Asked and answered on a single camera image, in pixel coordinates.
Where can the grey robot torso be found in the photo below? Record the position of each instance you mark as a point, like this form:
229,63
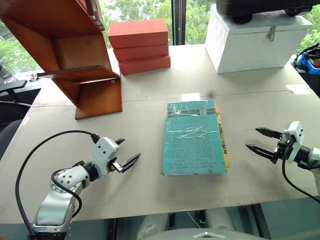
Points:
205,235

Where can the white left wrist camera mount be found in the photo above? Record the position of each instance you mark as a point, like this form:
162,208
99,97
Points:
103,152

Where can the white paper label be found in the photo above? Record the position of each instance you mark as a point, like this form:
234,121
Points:
298,89

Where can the black hard case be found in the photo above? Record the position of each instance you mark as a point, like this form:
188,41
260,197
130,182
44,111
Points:
250,8

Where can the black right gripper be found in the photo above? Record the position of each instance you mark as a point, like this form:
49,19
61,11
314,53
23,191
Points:
283,150

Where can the teal hardcover book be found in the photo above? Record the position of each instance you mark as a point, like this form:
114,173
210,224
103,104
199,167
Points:
192,140

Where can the white box with metal latch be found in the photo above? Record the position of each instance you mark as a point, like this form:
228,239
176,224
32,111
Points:
250,47

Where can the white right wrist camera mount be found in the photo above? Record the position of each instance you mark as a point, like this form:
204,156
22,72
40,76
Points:
296,140

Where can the silver metal clamp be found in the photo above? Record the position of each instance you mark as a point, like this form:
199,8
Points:
33,78

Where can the black window frame post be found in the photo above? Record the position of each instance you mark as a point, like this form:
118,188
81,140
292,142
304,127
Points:
179,22

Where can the blue plastic bin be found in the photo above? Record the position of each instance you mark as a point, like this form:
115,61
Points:
310,63

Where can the black office chair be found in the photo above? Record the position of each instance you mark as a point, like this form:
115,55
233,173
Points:
10,115

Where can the brown wooden bookshelf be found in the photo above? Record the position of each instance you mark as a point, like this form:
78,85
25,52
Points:
82,57

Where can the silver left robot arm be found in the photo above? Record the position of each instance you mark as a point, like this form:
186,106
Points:
62,185

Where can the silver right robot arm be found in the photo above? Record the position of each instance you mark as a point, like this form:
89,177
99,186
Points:
312,157

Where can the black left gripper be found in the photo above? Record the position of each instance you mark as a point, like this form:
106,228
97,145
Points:
111,167

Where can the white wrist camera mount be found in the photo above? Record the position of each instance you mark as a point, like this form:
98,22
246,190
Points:
296,140
103,152

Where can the red box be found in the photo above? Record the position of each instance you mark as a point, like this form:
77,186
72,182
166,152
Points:
137,32
141,53
145,65

